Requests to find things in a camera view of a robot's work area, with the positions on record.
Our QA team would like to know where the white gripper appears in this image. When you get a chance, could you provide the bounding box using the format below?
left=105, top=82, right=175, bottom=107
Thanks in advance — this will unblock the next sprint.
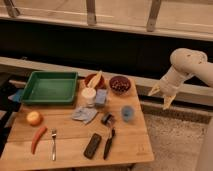
left=148, top=66, right=191, bottom=110

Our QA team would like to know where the yellow banana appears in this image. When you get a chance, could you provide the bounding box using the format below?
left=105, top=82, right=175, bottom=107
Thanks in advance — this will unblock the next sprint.
left=87, top=71, right=102, bottom=88

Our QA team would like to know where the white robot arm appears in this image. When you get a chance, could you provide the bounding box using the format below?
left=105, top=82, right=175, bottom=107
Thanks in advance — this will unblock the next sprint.
left=148, top=48, right=213, bottom=110

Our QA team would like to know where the small blue plastic cup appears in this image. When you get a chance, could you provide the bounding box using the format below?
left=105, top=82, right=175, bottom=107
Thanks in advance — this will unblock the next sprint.
left=121, top=106, right=134, bottom=122

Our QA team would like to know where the white plastic cup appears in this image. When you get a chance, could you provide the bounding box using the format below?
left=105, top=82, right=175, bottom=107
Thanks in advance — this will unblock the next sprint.
left=81, top=87, right=96, bottom=106

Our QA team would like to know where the dark bowl with berries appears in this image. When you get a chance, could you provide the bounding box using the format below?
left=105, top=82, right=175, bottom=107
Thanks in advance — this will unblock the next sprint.
left=109, top=76, right=131, bottom=94

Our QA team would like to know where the small black clip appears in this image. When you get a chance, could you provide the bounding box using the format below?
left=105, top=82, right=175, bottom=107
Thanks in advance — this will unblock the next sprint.
left=101, top=113, right=115, bottom=126

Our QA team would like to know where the red bowl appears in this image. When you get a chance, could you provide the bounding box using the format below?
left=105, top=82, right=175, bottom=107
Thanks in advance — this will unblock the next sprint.
left=84, top=74, right=105, bottom=89

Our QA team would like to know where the blue sponge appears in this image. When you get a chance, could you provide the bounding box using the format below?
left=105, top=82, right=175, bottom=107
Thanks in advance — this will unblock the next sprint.
left=95, top=89, right=107, bottom=106

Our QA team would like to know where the crumpled grey cloth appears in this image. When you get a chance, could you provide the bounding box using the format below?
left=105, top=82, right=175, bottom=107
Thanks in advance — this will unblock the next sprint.
left=71, top=106, right=98, bottom=124

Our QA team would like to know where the black remote control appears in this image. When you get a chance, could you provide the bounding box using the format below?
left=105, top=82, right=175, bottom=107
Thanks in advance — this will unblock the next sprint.
left=84, top=133, right=102, bottom=159

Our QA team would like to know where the silver fork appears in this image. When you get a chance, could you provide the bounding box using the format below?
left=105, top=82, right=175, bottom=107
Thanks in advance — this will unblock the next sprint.
left=51, top=129, right=57, bottom=161

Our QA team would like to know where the green plastic tray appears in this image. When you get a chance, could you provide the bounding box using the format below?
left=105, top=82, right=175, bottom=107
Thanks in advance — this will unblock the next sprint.
left=21, top=71, right=78, bottom=105

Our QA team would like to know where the red apple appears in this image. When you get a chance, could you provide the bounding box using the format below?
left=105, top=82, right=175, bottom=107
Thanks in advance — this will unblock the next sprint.
left=26, top=111, right=42, bottom=126

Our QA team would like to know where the blue object left of table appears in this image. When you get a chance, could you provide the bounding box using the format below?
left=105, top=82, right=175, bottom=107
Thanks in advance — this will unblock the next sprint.
left=8, top=89, right=23, bottom=102

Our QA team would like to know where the black handled knife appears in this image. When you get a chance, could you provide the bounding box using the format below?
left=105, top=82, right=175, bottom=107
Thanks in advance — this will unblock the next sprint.
left=103, top=128, right=115, bottom=160

